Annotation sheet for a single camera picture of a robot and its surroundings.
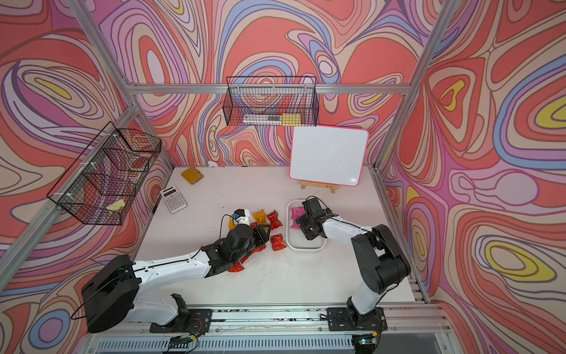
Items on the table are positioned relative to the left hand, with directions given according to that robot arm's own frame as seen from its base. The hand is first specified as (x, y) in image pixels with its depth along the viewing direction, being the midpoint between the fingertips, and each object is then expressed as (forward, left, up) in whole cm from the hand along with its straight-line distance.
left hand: (273, 229), depth 81 cm
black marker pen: (+24, +61, -18) cm, 68 cm away
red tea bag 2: (0, -1, -10) cm, 10 cm away
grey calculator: (+23, +49, -11) cm, 56 cm away
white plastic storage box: (0, -9, -9) cm, 13 cm away
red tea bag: (+10, 0, -11) cm, 14 cm away
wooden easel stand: (+27, -28, -8) cm, 40 cm away
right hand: (+7, -11, -11) cm, 17 cm away
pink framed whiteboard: (+37, -26, +4) cm, 45 cm away
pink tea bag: (+14, -10, -10) cm, 20 cm away
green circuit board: (-33, +30, -16) cm, 47 cm away
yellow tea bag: (+10, +6, -7) cm, 14 cm away
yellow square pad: (+39, +45, -12) cm, 60 cm away
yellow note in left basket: (+2, +51, +13) cm, 53 cm away
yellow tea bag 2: (-3, +14, +9) cm, 17 cm away
